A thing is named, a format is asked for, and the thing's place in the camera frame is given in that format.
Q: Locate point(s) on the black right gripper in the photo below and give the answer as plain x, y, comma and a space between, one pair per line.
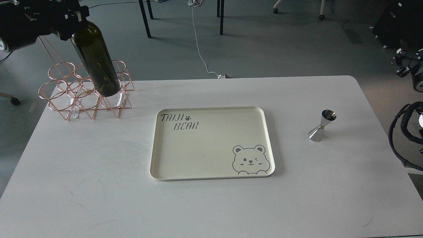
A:
406, 62

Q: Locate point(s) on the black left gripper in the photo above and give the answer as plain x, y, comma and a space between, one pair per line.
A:
33, 18

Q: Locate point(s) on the dark green wine bottle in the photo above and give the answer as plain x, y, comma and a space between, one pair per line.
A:
92, 50

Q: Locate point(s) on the silver steel jigger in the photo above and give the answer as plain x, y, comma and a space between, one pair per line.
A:
316, 134

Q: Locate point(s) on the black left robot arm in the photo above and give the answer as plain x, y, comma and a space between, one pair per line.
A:
8, 43

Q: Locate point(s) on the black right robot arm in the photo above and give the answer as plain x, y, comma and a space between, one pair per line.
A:
405, 114

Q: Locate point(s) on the black box on floor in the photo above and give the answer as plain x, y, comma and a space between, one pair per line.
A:
401, 20

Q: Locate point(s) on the black table legs left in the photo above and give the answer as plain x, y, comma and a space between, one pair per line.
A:
145, 7

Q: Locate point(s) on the black table legs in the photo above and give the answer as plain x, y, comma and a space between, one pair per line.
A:
145, 7
220, 14

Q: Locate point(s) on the white chair base with castors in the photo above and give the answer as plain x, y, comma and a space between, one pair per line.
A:
299, 6

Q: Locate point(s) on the black table legs right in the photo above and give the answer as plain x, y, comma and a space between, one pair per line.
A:
220, 14

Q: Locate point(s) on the cream tray with bear print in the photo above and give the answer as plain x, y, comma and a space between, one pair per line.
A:
211, 143

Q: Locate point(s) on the rose gold wire bottle rack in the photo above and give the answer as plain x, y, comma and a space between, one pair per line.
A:
70, 91

